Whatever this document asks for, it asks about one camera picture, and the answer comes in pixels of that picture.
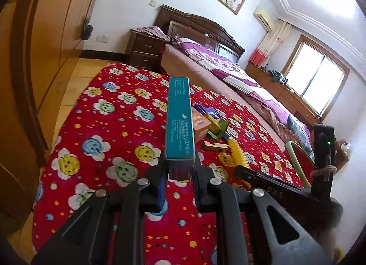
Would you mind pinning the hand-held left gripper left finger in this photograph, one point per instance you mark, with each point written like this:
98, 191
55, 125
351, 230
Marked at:
162, 193

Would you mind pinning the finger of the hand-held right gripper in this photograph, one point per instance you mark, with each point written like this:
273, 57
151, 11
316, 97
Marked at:
251, 177

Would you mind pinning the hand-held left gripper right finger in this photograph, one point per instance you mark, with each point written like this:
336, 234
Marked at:
200, 193

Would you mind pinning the yellow foam fruit net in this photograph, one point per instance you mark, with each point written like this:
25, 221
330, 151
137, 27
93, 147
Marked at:
238, 153

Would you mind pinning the white and teal medicine box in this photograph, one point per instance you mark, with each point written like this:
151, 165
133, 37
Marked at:
180, 119

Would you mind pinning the purple candy wrapper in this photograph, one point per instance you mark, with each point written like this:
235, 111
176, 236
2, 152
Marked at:
210, 110

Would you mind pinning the person's right hand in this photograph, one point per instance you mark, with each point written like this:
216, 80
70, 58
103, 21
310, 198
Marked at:
323, 171

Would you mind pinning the blue plaid blanket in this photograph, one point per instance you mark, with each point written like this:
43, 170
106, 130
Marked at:
297, 130

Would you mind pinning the small wooden block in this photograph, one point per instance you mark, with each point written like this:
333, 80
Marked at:
217, 147

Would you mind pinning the green and yellow wrapper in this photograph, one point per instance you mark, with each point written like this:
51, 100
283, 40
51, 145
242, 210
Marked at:
218, 129

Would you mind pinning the long wooden window cabinet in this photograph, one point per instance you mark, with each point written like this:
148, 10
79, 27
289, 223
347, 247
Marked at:
288, 96

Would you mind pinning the pink ruffled blanket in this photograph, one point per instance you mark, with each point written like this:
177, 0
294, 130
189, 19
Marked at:
266, 110

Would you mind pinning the small brown cardboard box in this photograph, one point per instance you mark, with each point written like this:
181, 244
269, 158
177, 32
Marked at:
201, 125

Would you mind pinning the wood-framed window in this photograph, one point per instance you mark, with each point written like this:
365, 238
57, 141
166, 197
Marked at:
317, 76

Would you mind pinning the dark green clothes pile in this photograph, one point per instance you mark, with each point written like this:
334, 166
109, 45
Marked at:
276, 76

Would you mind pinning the red smiley flower tablecloth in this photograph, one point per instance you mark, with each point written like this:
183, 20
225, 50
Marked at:
100, 110

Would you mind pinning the purple patchwork quilt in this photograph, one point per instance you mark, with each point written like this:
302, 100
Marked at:
228, 70

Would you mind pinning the white and red curtain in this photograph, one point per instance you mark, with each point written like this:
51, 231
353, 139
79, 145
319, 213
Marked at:
270, 42

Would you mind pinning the dark wooden nightstand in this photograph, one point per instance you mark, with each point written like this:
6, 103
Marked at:
143, 50

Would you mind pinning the purple and pink pillow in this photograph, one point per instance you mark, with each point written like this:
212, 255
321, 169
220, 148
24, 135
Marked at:
188, 45

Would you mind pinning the pink folded clothes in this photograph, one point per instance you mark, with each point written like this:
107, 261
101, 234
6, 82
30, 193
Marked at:
151, 32

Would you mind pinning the dark wooden bed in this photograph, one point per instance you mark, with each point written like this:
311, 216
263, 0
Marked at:
194, 25

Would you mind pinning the black hanging bag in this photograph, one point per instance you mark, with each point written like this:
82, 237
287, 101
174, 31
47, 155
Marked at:
87, 31

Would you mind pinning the wooden wardrobe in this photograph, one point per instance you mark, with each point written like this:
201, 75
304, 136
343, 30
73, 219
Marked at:
51, 39

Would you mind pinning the wall air conditioner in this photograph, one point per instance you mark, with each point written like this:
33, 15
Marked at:
263, 17

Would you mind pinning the white wall socket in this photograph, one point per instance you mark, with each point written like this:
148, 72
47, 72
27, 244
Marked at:
101, 38

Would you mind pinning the white wall switch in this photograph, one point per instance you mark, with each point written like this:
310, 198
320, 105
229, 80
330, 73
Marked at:
153, 3

